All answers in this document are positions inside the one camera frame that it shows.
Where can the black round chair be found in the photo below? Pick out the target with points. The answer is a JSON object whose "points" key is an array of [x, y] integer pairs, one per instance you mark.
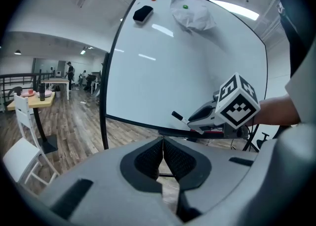
{"points": [[12, 91]]}

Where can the black white whiteboard marker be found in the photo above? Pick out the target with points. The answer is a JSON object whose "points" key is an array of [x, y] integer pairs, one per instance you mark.
{"points": [[177, 115]]}

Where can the white wooden chair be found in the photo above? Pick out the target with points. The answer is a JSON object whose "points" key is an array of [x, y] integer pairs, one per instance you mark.
{"points": [[22, 153]]}

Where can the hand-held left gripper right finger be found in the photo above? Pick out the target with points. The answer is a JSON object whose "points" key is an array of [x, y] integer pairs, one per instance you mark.
{"points": [[222, 178]]}

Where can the yellow pedestal table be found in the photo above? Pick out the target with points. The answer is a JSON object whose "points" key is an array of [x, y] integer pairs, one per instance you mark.
{"points": [[32, 102]]}

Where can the white whiteboard with black frame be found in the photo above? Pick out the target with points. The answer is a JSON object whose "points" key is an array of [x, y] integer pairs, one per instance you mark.
{"points": [[185, 72]]}

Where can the person's right forearm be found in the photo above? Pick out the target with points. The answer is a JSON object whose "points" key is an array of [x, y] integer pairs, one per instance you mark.
{"points": [[274, 111]]}

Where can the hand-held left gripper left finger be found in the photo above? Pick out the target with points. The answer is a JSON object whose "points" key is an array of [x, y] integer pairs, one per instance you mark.
{"points": [[111, 170]]}

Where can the black pendant lamp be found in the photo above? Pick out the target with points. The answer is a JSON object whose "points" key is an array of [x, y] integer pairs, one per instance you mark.
{"points": [[17, 52]]}

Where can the black bottle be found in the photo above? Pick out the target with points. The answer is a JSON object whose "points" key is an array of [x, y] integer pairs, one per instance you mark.
{"points": [[42, 93]]}

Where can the crumpled white paper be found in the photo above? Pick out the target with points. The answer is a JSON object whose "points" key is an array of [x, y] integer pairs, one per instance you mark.
{"points": [[195, 17]]}

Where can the small ceiling light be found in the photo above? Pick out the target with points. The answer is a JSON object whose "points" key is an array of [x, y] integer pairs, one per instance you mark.
{"points": [[83, 52]]}

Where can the black office chair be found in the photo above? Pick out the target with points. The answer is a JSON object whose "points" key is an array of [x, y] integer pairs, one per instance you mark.
{"points": [[263, 142]]}

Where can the wooden table with white legs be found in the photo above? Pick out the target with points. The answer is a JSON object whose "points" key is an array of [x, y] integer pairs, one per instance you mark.
{"points": [[55, 80]]}

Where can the black whiteboard eraser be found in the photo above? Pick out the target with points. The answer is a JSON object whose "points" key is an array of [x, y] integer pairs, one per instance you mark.
{"points": [[143, 14]]}

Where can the pink plate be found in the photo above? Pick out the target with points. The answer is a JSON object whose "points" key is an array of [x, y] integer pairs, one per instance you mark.
{"points": [[26, 94], [48, 93]]}

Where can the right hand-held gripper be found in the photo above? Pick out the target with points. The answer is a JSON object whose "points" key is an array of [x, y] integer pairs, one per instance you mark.
{"points": [[237, 106]]}

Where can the rectangular ceiling light panel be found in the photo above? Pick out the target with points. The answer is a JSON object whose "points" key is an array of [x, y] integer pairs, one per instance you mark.
{"points": [[234, 10]]}

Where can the red apple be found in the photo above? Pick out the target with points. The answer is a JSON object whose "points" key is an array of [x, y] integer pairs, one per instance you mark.
{"points": [[30, 90]]}

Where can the white bucket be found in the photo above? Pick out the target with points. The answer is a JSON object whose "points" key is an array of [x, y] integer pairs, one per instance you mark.
{"points": [[57, 94]]}

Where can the black metal railing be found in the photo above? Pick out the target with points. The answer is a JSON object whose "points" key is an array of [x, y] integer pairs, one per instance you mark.
{"points": [[22, 75]]}

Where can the person's black shirt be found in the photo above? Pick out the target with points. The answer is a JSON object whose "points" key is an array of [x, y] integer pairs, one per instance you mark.
{"points": [[296, 35]]}

